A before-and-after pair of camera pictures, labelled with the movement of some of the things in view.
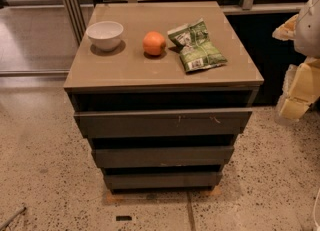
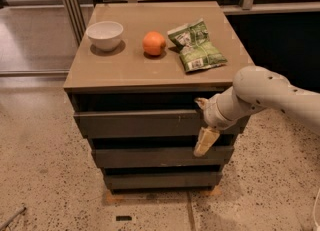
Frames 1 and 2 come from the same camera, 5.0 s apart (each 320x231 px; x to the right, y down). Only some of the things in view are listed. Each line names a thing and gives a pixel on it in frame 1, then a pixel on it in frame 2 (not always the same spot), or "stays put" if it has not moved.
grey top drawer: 162,122 stays put
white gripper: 308,30 to 211,115
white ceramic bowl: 105,35 stays put
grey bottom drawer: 164,181 stays put
